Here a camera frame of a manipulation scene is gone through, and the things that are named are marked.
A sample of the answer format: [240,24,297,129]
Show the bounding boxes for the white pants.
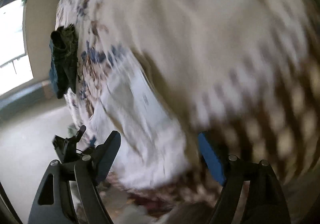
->
[89,51,197,189]

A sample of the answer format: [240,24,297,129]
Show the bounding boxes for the left striped curtain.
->
[1,80,55,124]

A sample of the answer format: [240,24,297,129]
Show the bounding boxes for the checkered bed sheet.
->
[107,43,319,216]

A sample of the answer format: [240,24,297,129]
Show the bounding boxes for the folded dark denim jeans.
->
[49,24,78,99]

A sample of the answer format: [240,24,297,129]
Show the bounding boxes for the floral bed quilt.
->
[56,0,308,139]

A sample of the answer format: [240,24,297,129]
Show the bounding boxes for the window with white frame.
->
[0,0,33,95]

